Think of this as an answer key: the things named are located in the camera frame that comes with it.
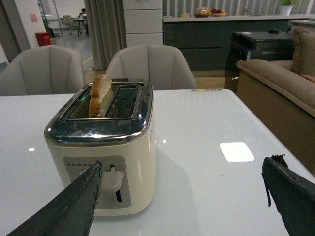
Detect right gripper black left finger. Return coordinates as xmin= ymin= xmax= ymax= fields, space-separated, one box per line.
xmin=9 ymin=161 xmax=102 ymax=236

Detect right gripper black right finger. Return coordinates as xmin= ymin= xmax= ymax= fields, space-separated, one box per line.
xmin=261 ymin=154 xmax=315 ymax=236

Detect cream chrome toaster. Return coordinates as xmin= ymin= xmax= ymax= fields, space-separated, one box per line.
xmin=44 ymin=78 xmax=157 ymax=217

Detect brown bread slice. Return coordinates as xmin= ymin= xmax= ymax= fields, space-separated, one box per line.
xmin=89 ymin=74 xmax=114 ymax=118

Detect beige sofa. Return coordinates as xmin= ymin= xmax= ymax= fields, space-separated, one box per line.
xmin=236 ymin=28 xmax=315 ymax=174

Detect left beige chair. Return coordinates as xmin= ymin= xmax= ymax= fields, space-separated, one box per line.
xmin=0 ymin=45 xmax=86 ymax=96

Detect dark washing machine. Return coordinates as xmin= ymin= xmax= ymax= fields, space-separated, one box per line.
xmin=224 ymin=31 xmax=294 ymax=93

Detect black computer mouse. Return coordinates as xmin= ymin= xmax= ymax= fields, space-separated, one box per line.
xmin=268 ymin=29 xmax=280 ymax=34

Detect red box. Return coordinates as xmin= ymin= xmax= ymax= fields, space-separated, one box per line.
xmin=35 ymin=32 xmax=51 ymax=47

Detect dark grey kitchen counter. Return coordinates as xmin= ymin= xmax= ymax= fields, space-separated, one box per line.
xmin=163 ymin=14 xmax=315 ymax=71

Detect white potted plant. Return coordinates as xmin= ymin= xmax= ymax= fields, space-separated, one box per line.
xmin=278 ymin=0 xmax=300 ymax=16

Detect distant table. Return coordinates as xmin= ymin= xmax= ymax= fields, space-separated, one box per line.
xmin=69 ymin=18 xmax=86 ymax=37

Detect grey curtain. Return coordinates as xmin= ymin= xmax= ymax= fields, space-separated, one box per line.
xmin=84 ymin=0 xmax=127 ymax=70

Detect seated person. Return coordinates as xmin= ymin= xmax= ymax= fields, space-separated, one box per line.
xmin=79 ymin=8 xmax=89 ymax=36

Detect fruit bowl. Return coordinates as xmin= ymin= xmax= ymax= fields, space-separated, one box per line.
xmin=210 ymin=8 xmax=227 ymax=17

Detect white cabinet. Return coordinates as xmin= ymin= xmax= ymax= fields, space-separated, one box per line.
xmin=123 ymin=0 xmax=163 ymax=47

